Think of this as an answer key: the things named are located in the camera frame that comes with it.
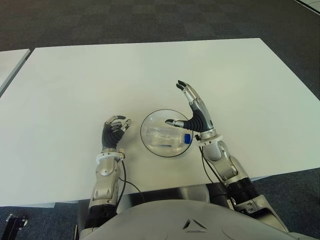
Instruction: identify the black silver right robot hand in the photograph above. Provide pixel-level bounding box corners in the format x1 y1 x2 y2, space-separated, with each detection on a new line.
164 79 216 138

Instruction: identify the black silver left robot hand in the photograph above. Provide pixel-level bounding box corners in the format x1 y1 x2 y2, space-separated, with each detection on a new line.
101 114 133 151

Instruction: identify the clear water bottle blue cap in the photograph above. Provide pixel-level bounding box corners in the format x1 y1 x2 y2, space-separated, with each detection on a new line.
146 126 193 151

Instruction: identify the white plate with black rim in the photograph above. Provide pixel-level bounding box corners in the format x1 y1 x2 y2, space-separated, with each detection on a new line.
139 108 195 158

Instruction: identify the grey robot torso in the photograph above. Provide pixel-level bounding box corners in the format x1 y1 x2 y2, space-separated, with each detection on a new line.
79 198 320 240

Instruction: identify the white neighbouring table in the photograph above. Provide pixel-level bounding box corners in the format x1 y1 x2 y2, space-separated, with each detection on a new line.
0 48 32 97

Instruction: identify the black stand with caster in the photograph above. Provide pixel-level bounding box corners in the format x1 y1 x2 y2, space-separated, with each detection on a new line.
4 213 28 240

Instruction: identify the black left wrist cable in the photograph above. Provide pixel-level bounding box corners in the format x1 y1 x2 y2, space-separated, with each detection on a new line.
113 153 145 203

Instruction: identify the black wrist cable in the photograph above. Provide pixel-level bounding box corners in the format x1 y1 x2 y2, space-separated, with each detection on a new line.
198 146 233 201
113 153 145 203

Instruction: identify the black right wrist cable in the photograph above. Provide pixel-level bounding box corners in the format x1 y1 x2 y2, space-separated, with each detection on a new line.
198 146 233 201

